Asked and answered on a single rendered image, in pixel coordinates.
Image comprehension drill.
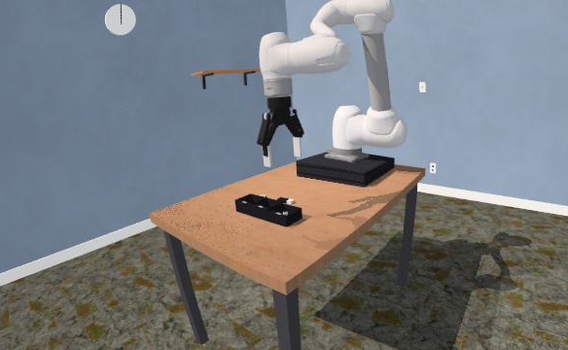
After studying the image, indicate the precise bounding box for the black rack of three bins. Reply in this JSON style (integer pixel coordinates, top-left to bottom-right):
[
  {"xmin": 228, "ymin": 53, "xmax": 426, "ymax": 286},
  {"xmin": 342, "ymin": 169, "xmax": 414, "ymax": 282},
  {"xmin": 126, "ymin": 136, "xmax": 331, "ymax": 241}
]
[{"xmin": 235, "ymin": 193, "xmax": 302, "ymax": 227}]

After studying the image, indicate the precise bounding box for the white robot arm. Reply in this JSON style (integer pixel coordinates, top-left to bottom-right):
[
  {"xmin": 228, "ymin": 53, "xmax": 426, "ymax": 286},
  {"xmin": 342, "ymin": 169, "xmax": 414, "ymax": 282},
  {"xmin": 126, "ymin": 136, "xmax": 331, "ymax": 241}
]
[{"xmin": 260, "ymin": 0, "xmax": 408, "ymax": 162}]

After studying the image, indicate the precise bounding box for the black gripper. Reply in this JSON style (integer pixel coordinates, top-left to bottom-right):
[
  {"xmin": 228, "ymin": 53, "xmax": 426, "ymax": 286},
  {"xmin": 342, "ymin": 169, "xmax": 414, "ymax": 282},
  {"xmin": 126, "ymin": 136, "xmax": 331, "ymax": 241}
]
[{"xmin": 257, "ymin": 96, "xmax": 304, "ymax": 167}]

